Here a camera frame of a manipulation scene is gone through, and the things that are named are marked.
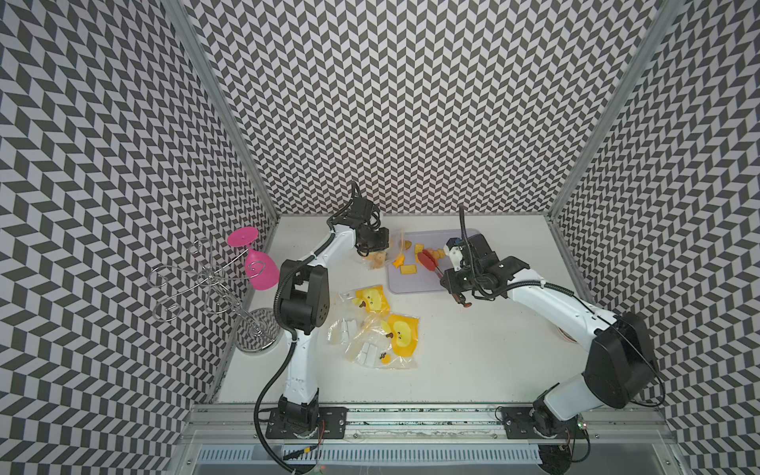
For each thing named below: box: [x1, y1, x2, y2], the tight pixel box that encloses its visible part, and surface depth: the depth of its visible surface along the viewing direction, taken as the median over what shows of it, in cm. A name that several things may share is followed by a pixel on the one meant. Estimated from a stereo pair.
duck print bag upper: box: [338, 284, 390, 316], surface depth 93 cm
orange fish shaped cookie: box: [399, 265, 418, 276], surface depth 104 cm
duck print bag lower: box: [327, 310, 421, 370], surface depth 86 cm
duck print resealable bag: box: [363, 228, 407, 271], surface depth 104 cm
